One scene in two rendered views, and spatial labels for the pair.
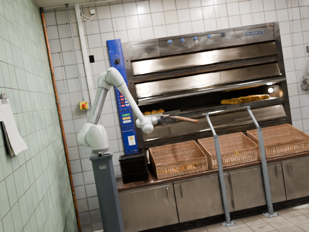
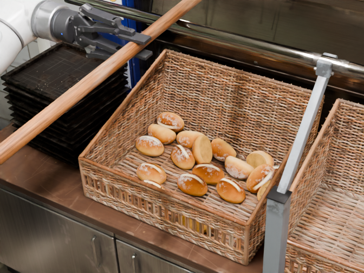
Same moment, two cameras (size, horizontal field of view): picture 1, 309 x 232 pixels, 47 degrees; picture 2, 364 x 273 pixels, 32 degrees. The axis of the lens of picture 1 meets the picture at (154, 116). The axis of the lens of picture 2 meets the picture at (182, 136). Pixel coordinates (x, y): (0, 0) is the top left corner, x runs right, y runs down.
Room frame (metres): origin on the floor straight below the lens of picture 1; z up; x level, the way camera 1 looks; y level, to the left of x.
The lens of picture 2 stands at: (2.71, -1.09, 1.89)
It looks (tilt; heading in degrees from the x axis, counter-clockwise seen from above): 37 degrees down; 40
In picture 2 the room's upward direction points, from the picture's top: 3 degrees counter-clockwise
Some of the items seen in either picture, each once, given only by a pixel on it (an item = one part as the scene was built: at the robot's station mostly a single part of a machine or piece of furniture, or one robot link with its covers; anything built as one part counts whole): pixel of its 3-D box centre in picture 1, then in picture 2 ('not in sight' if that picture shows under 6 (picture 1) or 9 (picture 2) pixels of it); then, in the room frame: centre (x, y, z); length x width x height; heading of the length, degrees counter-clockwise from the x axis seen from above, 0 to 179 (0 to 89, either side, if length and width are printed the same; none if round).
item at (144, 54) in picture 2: not in sight; (135, 52); (3.60, -0.21, 1.18); 0.07 x 0.03 x 0.01; 98
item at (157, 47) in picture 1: (203, 41); not in sight; (4.24, -0.71, 1.99); 1.80 x 0.08 x 0.21; 98
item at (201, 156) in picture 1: (177, 158); (201, 145); (3.88, -0.18, 0.72); 0.56 x 0.49 x 0.28; 97
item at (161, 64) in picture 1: (205, 57); not in sight; (4.22, -0.71, 1.80); 1.79 x 0.11 x 0.19; 98
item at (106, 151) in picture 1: (100, 152); not in sight; (3.14, 0.53, 1.03); 0.22 x 0.18 x 0.06; 7
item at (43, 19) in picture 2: (153, 120); (53, 21); (3.57, 0.01, 1.20); 0.09 x 0.06 x 0.09; 8
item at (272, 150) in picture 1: (278, 140); not in sight; (4.04, -1.37, 0.72); 0.56 x 0.49 x 0.28; 98
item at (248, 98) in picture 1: (244, 99); not in sight; (4.73, -1.23, 1.21); 0.61 x 0.48 x 0.06; 8
